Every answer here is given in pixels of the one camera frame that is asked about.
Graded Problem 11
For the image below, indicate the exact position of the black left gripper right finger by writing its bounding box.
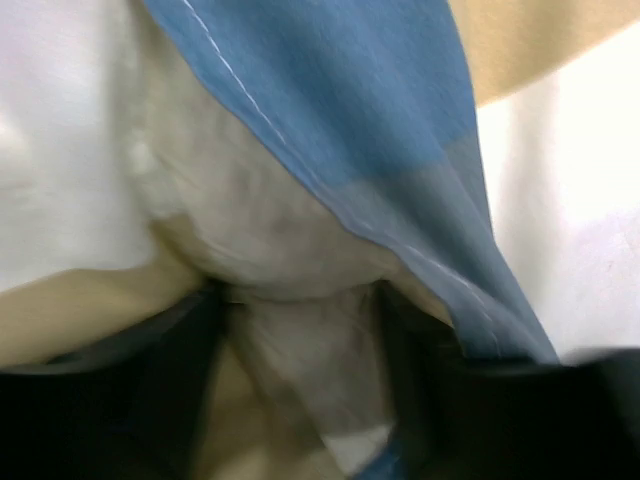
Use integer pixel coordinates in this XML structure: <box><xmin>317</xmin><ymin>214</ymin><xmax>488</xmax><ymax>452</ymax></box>
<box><xmin>375</xmin><ymin>282</ymin><xmax>639</xmax><ymax>479</ymax></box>

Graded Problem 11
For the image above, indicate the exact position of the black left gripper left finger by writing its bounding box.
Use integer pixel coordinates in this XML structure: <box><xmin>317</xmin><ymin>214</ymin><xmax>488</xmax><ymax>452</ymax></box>
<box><xmin>1</xmin><ymin>287</ymin><xmax>225</xmax><ymax>479</ymax></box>

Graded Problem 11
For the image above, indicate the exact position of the blue beige white checked pillowcase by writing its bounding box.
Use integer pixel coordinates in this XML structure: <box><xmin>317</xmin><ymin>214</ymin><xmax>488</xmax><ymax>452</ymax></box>
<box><xmin>0</xmin><ymin>0</ymin><xmax>640</xmax><ymax>480</ymax></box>

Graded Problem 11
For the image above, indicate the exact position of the white pillow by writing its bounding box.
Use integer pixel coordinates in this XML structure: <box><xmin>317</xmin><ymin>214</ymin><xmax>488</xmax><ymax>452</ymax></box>
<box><xmin>129</xmin><ymin>98</ymin><xmax>402</xmax><ymax>479</ymax></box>

